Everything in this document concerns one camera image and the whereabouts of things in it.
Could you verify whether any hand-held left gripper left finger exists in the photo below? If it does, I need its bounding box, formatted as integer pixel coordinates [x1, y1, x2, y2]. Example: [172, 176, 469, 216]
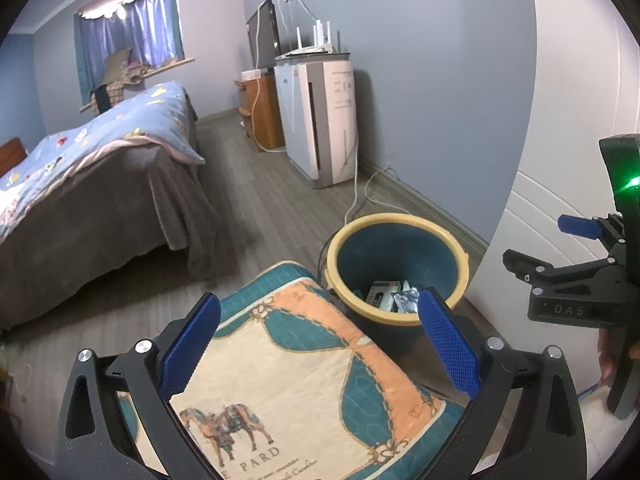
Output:
[55, 291, 223, 480]

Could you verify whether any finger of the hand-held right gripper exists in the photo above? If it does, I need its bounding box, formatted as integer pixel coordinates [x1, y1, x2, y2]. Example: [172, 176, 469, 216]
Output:
[557, 213, 627, 241]
[501, 248, 629, 292]

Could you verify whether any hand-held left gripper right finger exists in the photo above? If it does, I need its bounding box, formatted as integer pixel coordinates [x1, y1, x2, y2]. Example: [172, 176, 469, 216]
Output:
[417, 287, 588, 480]

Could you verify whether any teal bin with yellow rim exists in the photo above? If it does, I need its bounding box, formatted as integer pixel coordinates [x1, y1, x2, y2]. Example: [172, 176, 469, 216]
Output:
[322, 212, 471, 361]

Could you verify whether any person's right hand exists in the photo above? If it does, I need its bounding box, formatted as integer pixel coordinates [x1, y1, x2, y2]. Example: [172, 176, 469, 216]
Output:
[596, 329, 623, 387]

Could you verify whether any silver foil wrapper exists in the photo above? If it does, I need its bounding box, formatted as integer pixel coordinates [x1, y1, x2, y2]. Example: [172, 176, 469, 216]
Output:
[392, 287, 426, 317]

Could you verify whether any white printed carton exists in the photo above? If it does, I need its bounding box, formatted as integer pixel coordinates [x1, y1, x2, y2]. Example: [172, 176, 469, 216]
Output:
[366, 280, 404, 311]

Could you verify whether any patterned teal orange cushion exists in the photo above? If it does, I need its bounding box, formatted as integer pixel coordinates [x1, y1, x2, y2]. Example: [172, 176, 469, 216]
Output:
[117, 260, 466, 480]

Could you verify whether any white wardrobe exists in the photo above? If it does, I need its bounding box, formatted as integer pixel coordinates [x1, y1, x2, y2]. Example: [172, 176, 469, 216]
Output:
[470, 0, 640, 480]

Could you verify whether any white fluffy blanket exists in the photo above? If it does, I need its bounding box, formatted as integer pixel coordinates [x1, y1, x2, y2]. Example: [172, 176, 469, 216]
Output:
[575, 392, 640, 480]

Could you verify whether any bed with grey blanket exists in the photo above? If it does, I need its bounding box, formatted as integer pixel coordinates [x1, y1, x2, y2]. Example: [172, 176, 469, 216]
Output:
[0, 95, 221, 331]

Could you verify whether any blue printed quilt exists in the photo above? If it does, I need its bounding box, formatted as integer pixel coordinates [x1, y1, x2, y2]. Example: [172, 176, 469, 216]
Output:
[0, 80, 206, 241]

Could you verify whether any wooden television cabinet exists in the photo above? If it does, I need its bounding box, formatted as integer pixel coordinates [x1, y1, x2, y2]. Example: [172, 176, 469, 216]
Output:
[235, 71, 286, 152]

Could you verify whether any white air purifier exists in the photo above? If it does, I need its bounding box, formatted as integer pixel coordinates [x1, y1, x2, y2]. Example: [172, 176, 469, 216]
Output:
[273, 52, 359, 190]

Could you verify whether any wooden bed headboard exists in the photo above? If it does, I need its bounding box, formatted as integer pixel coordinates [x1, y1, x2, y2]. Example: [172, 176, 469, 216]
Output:
[0, 137, 28, 179]

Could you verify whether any black bag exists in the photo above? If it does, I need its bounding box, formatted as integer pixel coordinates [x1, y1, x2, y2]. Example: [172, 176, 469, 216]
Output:
[91, 87, 114, 115]

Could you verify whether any plaid cloth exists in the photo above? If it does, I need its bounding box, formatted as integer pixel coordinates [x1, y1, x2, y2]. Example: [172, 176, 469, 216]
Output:
[105, 62, 151, 106]

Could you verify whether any wooden window sill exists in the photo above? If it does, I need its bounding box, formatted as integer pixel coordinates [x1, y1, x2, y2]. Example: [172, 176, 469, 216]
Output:
[79, 56, 196, 113]

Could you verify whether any grey pillow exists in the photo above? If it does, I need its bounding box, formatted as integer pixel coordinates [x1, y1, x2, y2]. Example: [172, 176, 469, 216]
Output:
[102, 47, 134, 86]

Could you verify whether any white router with antennas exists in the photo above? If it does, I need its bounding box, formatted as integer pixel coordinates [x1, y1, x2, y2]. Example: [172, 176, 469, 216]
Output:
[277, 19, 349, 59]

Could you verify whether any black flat television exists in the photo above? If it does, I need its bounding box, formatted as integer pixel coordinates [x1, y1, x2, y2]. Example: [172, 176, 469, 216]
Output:
[246, 0, 281, 71]

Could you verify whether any blue window curtain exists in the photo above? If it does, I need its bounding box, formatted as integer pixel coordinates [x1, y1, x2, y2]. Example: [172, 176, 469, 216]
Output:
[74, 0, 186, 106]

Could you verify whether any white purifier power cable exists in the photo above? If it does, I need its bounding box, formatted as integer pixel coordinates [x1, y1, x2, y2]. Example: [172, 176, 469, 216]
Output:
[344, 130, 426, 227]

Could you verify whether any white television cable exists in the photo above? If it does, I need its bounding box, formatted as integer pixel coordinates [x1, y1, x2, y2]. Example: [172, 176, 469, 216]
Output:
[249, 0, 286, 154]

